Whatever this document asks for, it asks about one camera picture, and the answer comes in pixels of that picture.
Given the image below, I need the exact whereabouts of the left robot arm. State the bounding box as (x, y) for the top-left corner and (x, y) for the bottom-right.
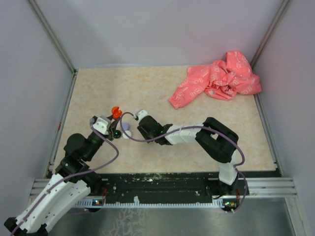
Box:
(4, 116), (119, 236)

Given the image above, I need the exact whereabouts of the pink patterned cloth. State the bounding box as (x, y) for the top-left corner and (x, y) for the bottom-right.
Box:
(169, 51), (262, 109)

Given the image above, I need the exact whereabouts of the black charging case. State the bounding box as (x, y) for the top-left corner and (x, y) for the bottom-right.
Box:
(113, 130), (122, 139)

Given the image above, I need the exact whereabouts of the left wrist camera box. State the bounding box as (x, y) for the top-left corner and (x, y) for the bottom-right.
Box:
(90, 116), (111, 135)

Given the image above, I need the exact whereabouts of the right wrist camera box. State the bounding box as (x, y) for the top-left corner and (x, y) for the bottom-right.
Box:
(133, 110), (148, 121)

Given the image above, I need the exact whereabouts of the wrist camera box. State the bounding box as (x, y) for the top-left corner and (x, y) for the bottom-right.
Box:
(90, 116), (111, 135)
(133, 110), (148, 121)

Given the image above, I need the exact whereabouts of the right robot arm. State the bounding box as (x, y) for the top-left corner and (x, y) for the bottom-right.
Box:
(134, 111), (239, 196)

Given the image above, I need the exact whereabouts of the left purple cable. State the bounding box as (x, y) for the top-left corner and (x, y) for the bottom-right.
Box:
(9, 118), (120, 236)

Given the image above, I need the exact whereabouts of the white charging case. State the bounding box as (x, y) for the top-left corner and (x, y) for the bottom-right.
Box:
(123, 130), (132, 139)

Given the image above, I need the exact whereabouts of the orange charging case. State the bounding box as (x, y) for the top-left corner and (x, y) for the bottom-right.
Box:
(111, 106), (123, 120)

